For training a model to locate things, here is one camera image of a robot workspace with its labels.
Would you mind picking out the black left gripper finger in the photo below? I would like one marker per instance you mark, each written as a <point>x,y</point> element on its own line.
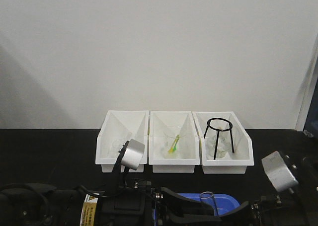
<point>239,216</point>
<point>180,205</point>

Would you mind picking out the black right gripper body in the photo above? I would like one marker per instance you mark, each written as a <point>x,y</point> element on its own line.
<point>297,206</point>

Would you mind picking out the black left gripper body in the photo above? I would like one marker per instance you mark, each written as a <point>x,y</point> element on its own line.
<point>124,205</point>

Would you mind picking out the clear glass test tube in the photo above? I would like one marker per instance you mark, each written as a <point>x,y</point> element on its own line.
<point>208,203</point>

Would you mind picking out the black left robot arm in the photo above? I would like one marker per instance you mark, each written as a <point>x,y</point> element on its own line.
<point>45,205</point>

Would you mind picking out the blue plastic tray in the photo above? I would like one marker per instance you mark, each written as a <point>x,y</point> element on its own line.
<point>226,204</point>

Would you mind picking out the yellow plastic spatula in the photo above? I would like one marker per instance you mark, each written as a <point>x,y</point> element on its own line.
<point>170,150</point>

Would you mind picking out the green plastic spatula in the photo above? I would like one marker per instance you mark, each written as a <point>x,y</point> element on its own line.
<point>174,145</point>

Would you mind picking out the middle white storage bin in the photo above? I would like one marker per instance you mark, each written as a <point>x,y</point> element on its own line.
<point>189,147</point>

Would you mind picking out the white storage bin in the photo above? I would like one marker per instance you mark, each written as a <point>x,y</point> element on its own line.
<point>232,163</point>
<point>189,147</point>
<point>117,128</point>

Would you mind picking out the small glassware in left bin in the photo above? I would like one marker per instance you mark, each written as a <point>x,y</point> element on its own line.
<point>115,147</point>

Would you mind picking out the glass beaker in middle bin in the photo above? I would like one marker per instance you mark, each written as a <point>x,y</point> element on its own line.
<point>172,141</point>

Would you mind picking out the right white storage bin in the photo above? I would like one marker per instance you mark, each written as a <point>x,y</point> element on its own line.
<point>232,163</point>

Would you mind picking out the left white storage bin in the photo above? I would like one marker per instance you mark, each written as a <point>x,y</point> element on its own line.
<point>117,128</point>

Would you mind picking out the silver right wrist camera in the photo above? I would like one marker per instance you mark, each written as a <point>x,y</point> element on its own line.
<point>278,169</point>

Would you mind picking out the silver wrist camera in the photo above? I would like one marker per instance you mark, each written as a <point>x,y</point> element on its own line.
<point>133,152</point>
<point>278,169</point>

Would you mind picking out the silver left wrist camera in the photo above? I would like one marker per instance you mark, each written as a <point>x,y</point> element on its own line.
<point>133,152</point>

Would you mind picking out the black wire tripod stand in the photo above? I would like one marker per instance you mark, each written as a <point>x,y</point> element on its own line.
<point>221,126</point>

